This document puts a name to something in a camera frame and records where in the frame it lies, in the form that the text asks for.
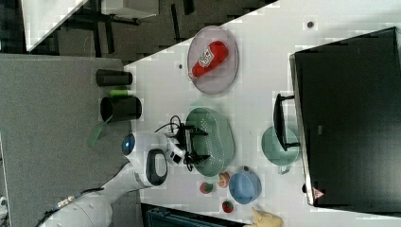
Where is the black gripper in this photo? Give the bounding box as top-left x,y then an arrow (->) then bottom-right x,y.
175,123 -> 209,165

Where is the mint green plastic strainer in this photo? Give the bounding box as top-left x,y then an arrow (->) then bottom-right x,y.
185,102 -> 235,177

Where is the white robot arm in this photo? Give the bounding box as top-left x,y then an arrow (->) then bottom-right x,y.
35,124 -> 207,227

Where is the red green strawberry toy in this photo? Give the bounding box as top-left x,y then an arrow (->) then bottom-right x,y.
200,182 -> 213,194

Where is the orange slice toy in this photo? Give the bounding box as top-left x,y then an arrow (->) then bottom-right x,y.
218,172 -> 230,188

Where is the blue plastic bowl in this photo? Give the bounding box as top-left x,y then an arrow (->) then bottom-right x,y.
229,166 -> 262,204

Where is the grey round plate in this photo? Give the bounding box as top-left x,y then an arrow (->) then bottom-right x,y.
187,26 -> 239,95

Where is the mint green plastic cup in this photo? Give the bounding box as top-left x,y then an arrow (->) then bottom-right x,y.
261,127 -> 300,175

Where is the dark teal crate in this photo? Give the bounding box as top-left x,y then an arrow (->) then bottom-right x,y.
146,208 -> 243,227

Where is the black pen holder cup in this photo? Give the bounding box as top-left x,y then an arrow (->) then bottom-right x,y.
100,96 -> 142,122

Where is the red plush ketchup bottle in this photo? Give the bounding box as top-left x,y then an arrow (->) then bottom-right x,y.
188,41 -> 228,80

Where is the green bottle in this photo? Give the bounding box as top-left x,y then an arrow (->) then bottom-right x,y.
109,90 -> 135,97

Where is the green flat spatula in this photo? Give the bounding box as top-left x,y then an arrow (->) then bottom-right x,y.
86,116 -> 113,148

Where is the yellow plush toy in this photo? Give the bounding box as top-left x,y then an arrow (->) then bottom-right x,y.
243,207 -> 284,227

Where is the black cylindrical cup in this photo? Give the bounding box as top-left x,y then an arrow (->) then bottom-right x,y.
96,69 -> 133,87

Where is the black toaster oven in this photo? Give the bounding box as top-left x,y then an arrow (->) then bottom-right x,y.
273,26 -> 401,217

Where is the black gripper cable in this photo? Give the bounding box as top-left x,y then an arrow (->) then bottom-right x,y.
154,114 -> 194,173

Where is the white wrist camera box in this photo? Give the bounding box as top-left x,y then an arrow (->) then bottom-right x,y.
166,138 -> 185,166

